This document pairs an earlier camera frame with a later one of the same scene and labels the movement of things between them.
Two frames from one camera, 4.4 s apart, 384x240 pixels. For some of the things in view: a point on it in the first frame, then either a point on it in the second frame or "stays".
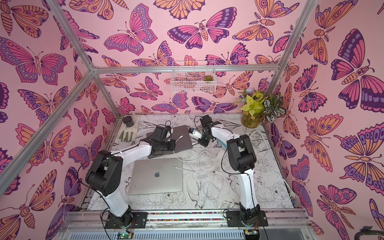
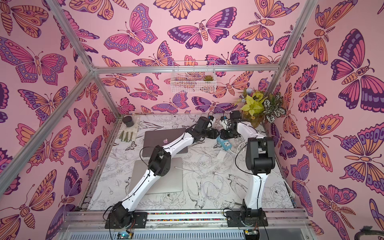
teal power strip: (223, 143) stays
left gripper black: (173, 145) → (214, 133)
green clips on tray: (126, 138) stays
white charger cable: (192, 160) → (219, 161)
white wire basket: (196, 77) stays
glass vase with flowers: (257, 106) stays
